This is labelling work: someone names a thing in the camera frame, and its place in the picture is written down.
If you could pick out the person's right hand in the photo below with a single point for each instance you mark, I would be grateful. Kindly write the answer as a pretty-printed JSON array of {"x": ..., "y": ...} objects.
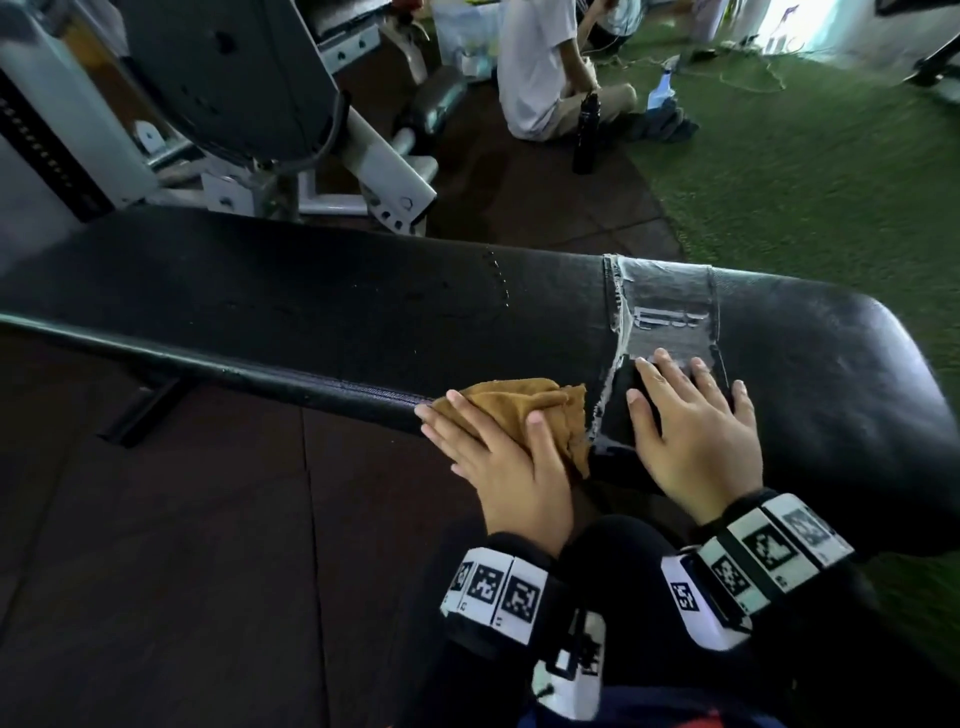
[{"x": 705, "y": 457}]

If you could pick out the person's left hand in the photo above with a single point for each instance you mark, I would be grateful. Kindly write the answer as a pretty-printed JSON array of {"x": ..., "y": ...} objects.
[{"x": 525, "y": 495}]

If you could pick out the brown cleaning cloth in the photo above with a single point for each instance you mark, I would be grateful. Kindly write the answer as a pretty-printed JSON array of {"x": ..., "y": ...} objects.
[{"x": 517, "y": 397}]

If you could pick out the black bench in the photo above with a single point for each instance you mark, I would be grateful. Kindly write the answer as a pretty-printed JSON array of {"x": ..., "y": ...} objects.
[{"x": 300, "y": 300}]

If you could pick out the person's left forearm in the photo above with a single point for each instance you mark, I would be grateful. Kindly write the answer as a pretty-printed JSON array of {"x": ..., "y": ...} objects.
[{"x": 465, "y": 690}]

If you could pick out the person's right forearm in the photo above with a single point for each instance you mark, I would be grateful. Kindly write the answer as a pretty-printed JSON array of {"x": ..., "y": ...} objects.
[{"x": 862, "y": 660}]

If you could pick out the white machine frame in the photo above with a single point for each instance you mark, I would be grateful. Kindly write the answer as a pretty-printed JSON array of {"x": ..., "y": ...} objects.
[{"x": 225, "y": 75}]

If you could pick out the left marker wristband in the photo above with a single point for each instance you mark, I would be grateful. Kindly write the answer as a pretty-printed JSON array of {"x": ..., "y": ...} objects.
[{"x": 495, "y": 589}]

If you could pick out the marker wristband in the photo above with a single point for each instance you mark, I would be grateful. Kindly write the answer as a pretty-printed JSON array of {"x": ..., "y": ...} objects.
[
  {"x": 772, "y": 547},
  {"x": 495, "y": 589}
]

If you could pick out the right marker wristband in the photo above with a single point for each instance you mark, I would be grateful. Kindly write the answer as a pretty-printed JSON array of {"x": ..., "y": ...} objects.
[{"x": 772, "y": 547}]

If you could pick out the green turf mat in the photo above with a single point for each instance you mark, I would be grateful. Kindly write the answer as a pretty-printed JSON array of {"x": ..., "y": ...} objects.
[{"x": 825, "y": 187}]

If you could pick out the dark crumpled cloth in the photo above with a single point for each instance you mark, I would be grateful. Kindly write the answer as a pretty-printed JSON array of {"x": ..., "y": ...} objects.
[{"x": 664, "y": 127}]

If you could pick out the black water bottle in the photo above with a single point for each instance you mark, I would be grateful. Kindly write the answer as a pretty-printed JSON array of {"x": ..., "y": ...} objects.
[{"x": 586, "y": 135}]

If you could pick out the clear blue spray bottle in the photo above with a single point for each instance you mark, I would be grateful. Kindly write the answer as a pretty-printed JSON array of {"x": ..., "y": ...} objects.
[{"x": 660, "y": 90}]

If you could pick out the black foam roller pad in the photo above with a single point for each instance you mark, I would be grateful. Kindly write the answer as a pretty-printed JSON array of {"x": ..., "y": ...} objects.
[{"x": 439, "y": 97}]

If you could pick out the white power strip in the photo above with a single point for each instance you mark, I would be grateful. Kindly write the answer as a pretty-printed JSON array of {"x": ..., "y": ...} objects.
[{"x": 780, "y": 45}]

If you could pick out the grey plastic bucket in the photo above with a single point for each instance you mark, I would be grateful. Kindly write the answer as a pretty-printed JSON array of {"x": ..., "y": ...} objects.
[{"x": 707, "y": 19}]

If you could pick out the white teal backpack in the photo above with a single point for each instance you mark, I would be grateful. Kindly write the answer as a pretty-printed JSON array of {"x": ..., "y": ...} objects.
[{"x": 615, "y": 22}]

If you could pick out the translucent plastic storage box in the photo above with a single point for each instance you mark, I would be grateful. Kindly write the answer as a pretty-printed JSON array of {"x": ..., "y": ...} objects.
[{"x": 465, "y": 37}]

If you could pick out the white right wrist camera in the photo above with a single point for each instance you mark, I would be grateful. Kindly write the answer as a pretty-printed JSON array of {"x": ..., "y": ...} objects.
[{"x": 690, "y": 607}]

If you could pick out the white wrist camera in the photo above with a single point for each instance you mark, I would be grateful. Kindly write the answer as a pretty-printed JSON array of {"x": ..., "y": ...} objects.
[
  {"x": 570, "y": 675},
  {"x": 690, "y": 607}
]

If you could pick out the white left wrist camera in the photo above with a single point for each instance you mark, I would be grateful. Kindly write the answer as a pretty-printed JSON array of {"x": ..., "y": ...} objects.
[{"x": 570, "y": 675}]

